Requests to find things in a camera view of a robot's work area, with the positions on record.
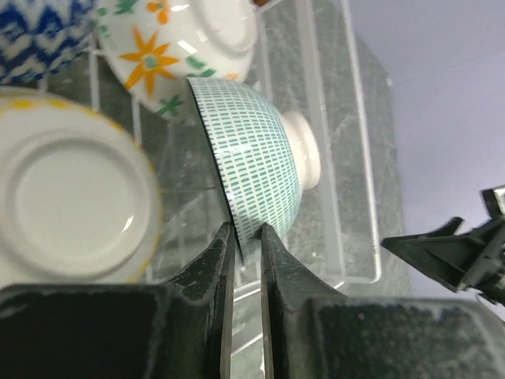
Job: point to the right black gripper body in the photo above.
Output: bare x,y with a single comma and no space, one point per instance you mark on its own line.
490,265

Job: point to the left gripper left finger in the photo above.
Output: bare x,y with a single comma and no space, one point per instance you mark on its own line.
180,328

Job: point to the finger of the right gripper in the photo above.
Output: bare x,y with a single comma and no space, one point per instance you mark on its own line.
442,255

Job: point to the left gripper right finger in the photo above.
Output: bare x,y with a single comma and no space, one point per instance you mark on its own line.
313,331

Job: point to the blue yellow sun bowl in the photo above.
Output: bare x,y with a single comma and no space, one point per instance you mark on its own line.
80,201

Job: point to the plain light teal bowl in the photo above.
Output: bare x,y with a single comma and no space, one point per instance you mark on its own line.
265,160

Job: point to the star and leaves bowl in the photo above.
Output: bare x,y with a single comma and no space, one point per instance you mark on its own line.
153,46

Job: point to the red patterned blue bowl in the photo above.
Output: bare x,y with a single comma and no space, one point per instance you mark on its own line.
41,38

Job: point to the white wire dish rack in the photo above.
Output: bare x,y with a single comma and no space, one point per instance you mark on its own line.
306,61

